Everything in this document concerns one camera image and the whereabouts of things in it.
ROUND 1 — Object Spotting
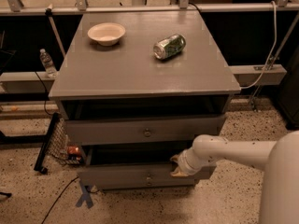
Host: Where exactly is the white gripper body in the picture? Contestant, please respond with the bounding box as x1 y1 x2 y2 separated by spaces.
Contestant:
178 148 206 175

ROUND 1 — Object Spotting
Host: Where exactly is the grey drawer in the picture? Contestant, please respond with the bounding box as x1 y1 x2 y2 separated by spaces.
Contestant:
96 180 199 191
78 142 216 186
65 115 226 145

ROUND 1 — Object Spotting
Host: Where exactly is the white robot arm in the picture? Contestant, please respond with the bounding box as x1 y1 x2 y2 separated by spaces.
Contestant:
170 131 299 224

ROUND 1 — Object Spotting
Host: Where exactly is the grey top drawer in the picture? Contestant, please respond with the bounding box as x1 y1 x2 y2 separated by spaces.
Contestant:
65 115 226 145

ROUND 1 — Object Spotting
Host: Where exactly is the grey wooden drawer cabinet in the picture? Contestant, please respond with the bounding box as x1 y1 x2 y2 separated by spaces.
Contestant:
48 10 242 191

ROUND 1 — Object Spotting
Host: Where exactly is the grey bottom drawer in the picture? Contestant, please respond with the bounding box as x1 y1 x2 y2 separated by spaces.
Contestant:
96 180 199 191

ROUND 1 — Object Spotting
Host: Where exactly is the blue tape cross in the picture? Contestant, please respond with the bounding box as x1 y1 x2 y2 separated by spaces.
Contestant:
76 182 93 209

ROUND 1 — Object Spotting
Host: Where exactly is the orange red small can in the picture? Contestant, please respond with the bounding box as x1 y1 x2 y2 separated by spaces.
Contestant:
67 146 81 160

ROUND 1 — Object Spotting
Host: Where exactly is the green soda can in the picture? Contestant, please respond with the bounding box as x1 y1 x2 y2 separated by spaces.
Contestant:
153 34 186 60

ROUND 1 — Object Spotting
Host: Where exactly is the white paper bowl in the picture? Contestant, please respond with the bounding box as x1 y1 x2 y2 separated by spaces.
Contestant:
87 22 126 47

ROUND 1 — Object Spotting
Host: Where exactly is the clear plastic water bottle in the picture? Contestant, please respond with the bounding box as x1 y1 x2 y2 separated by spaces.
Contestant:
39 49 57 78

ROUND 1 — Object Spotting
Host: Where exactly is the wooden stick with tape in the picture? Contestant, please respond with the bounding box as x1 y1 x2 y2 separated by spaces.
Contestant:
45 4 65 57

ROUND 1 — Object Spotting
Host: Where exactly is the black floor cable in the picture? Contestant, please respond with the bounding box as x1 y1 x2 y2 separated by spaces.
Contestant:
40 175 80 224

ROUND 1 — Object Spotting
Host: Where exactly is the black mesh wire rack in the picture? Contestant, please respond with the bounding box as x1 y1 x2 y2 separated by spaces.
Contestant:
34 113 82 174

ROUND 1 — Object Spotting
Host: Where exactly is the white hanging cable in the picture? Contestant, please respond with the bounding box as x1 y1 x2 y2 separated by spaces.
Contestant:
239 0 278 91

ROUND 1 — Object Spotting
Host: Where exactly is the grey metal railing frame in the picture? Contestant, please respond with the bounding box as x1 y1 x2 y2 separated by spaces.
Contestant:
0 0 299 17

